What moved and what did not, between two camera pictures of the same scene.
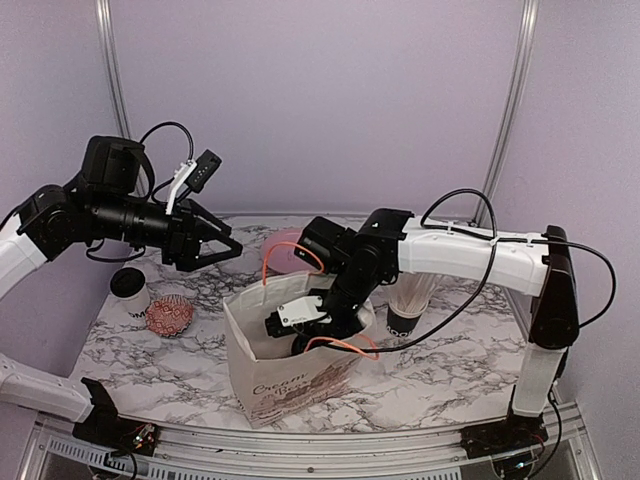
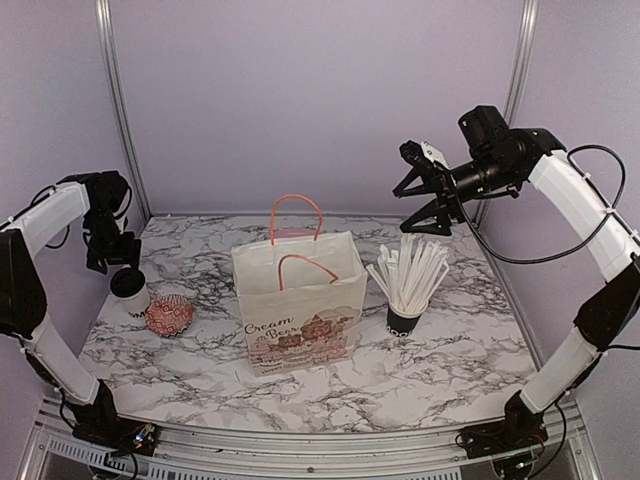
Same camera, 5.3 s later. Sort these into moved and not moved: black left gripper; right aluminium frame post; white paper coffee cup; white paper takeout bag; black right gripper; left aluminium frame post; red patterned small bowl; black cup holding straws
Moved: black right gripper; black left gripper; white paper takeout bag
Not moved: black cup holding straws; red patterned small bowl; white paper coffee cup; left aluminium frame post; right aluminium frame post
